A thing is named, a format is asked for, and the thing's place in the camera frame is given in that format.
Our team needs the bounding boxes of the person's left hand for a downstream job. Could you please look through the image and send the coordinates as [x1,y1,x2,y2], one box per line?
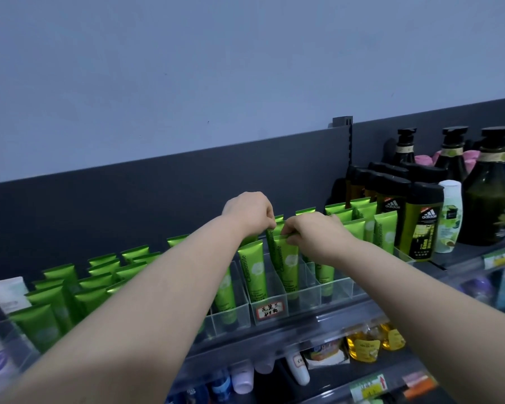
[221,192,277,240]

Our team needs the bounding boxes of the person's right hand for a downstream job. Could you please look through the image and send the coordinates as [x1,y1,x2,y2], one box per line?
[281,212,358,279]

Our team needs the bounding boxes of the green cream tube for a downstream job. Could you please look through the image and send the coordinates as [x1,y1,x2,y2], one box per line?
[272,233,300,300]

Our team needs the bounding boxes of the person's left forearm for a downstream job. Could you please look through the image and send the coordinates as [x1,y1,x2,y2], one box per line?
[0,214,247,404]

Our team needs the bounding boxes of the person's right forearm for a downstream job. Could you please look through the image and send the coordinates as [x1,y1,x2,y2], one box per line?
[337,240,505,404]

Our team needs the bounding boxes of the clear acrylic divider tray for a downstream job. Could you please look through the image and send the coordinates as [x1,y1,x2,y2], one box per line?
[0,246,417,366]

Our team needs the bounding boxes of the black shower gel bottle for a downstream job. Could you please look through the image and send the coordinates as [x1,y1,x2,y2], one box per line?
[363,171,384,203]
[376,176,411,249]
[345,165,367,209]
[405,182,445,262]

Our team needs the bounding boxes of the red-bordered handwritten label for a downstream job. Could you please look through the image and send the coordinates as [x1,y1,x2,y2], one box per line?
[256,299,288,322]

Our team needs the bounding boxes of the orange white product box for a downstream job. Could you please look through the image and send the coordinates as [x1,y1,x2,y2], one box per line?
[302,338,350,371]

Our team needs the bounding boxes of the yellow liquid bottle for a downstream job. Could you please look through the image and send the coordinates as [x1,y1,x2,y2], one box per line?
[347,326,382,363]
[380,323,406,352]

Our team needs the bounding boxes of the white roll-on bottle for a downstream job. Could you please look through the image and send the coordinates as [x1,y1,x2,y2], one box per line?
[285,352,311,387]

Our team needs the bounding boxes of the white lotion bottle green label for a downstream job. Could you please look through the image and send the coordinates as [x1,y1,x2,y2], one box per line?
[433,180,464,254]

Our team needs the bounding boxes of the white capped bottle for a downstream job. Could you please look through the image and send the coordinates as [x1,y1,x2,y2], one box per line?
[230,362,255,395]

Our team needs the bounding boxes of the dark shelf back panel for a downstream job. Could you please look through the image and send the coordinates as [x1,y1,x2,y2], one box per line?
[0,96,505,291]

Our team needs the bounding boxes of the green price tag red arrow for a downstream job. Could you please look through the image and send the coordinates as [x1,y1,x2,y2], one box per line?
[349,373,388,403]

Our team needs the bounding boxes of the blue bottle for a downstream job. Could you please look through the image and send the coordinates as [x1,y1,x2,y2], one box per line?
[210,370,232,403]

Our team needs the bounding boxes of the orange shelf price tag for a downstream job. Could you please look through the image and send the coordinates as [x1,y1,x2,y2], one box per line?
[401,371,439,400]

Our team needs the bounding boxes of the large dark green pump bottle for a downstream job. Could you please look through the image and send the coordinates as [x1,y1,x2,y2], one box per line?
[460,126,505,247]

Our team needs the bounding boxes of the green shelf price tag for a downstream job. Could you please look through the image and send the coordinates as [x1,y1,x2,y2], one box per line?
[483,244,505,270]

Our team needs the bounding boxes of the rows of green tubes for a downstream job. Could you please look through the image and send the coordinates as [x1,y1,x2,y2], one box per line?
[9,198,398,354]

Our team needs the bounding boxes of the white cream tube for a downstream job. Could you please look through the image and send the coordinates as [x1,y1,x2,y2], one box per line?
[0,276,33,315]

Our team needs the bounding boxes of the clear shelf front rail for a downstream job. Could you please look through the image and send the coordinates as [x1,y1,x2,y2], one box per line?
[168,298,390,394]

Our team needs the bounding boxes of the dark shelf upright post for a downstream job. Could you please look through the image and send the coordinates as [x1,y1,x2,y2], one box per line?
[333,116,354,175]

